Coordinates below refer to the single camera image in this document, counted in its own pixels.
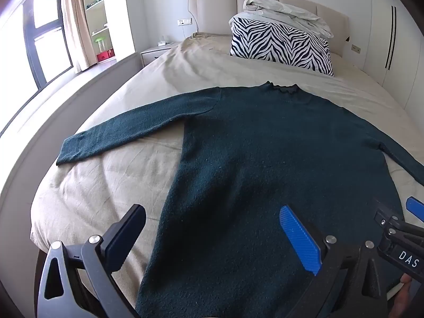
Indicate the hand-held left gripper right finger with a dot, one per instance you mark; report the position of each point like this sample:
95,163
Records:
298,238

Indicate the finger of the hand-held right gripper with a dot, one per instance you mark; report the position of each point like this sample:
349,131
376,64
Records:
414,207
386,217

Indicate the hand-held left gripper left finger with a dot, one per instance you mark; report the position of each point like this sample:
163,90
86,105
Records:
127,232

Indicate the dark teal knit sweater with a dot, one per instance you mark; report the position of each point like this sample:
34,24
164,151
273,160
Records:
248,155

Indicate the person's right hand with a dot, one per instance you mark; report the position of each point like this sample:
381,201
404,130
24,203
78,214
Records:
404,293

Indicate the bed with beige sheet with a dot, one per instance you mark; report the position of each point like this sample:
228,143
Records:
132,82

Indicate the white wardrobe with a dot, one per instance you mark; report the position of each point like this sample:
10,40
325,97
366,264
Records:
394,33

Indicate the red box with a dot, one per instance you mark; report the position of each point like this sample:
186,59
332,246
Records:
106,55

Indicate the white nightstand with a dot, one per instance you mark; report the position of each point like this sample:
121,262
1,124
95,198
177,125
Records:
155,53

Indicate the tissue box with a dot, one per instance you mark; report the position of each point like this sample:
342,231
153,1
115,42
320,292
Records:
163,42

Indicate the zebra print pillow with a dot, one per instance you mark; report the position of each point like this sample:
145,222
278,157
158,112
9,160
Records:
278,43

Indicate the beige curtain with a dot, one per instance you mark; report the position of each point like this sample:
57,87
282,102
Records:
76,23

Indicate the black framed window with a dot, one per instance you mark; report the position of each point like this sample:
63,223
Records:
43,29

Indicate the white folded duvet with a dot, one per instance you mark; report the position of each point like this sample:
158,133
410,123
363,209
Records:
285,11

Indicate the wall socket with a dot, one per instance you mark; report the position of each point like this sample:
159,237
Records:
356,48

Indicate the wall switch panel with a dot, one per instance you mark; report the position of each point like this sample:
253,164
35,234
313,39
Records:
184,22

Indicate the white wall shelf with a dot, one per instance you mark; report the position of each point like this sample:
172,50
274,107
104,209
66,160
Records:
97,10

